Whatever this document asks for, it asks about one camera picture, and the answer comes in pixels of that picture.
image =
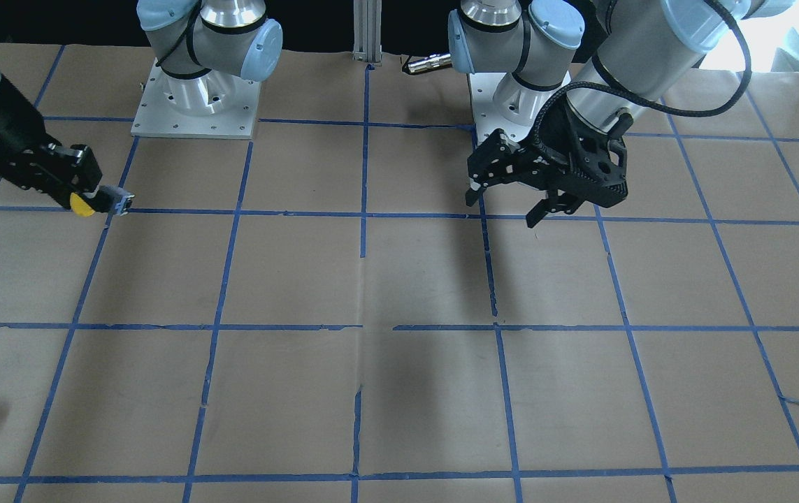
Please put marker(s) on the yellow push button switch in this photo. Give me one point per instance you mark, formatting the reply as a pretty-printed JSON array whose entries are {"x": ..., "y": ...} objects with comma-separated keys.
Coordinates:
[{"x": 107, "y": 199}]

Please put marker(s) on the aluminium frame post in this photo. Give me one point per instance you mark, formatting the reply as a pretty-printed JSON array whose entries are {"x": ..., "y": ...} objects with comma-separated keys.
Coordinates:
[{"x": 367, "y": 31}]

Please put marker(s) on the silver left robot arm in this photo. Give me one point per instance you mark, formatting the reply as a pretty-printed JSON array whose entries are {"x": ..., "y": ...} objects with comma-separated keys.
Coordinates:
[{"x": 648, "y": 47}]

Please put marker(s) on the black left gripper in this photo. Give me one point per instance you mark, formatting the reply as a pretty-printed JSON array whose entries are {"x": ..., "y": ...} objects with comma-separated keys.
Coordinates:
[{"x": 556, "y": 149}]

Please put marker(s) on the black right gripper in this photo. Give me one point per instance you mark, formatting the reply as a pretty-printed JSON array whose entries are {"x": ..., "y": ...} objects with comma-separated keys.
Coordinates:
[{"x": 13, "y": 124}]

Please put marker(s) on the silver metal connector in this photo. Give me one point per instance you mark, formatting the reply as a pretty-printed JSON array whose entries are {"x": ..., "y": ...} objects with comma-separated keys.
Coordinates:
[{"x": 434, "y": 62}]

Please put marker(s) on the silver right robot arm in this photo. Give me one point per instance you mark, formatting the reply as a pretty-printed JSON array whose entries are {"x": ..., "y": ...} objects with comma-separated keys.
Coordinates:
[{"x": 206, "y": 50}]

